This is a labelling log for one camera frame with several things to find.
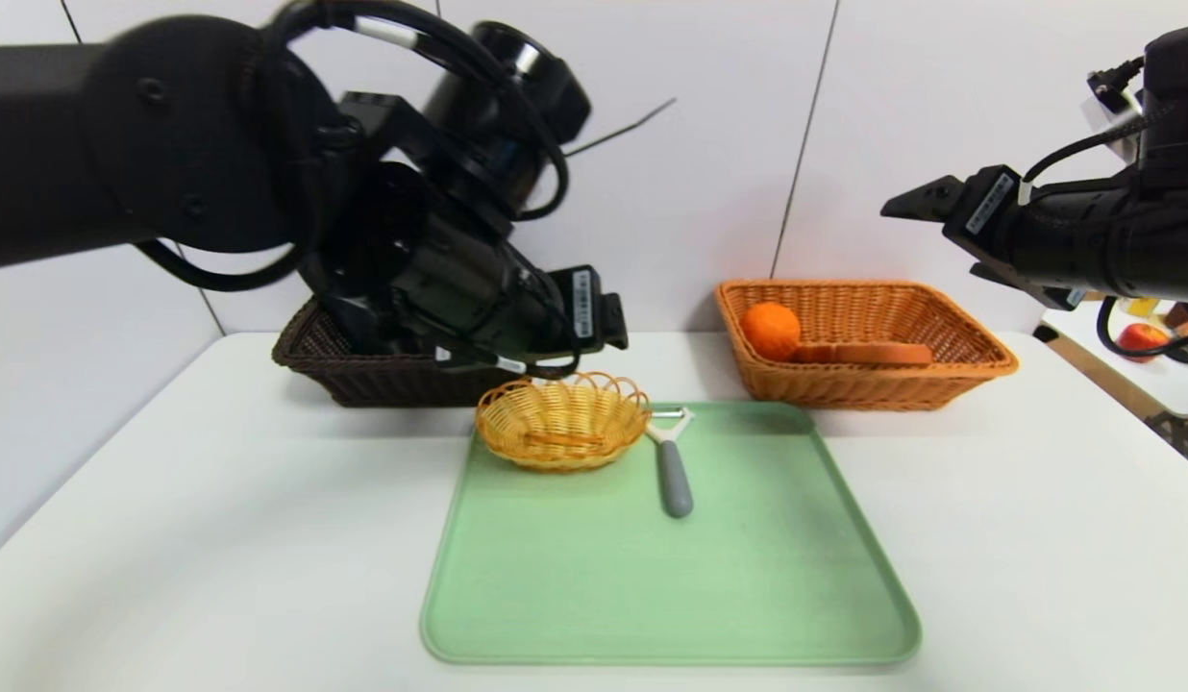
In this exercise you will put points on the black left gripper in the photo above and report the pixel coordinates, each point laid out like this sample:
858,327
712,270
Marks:
585,304

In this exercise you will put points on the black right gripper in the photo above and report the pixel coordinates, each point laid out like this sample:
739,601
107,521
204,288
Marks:
985,208

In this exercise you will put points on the orange fruit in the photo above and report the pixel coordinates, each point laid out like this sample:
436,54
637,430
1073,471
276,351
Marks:
771,332

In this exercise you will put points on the toy bread slice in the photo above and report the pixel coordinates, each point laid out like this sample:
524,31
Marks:
873,354

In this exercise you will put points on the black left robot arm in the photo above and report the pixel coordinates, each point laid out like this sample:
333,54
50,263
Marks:
123,135

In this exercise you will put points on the small yellow wicker basket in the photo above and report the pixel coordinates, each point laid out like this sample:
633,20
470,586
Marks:
556,423

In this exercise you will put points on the orange wicker basket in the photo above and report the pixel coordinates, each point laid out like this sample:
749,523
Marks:
844,384

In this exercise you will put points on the dark brown wicker basket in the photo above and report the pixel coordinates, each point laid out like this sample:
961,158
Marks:
383,384

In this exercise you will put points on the red apple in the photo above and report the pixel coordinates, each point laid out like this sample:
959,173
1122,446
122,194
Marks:
1144,336

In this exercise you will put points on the light green plastic tray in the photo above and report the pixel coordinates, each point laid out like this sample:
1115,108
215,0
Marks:
671,577

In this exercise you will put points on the white side table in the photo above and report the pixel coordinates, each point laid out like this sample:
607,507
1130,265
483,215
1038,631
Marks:
1161,384

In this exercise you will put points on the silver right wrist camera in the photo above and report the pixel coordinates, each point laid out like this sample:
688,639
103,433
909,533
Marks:
1113,125

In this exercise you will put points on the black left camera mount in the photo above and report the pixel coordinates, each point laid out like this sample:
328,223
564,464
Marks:
402,125

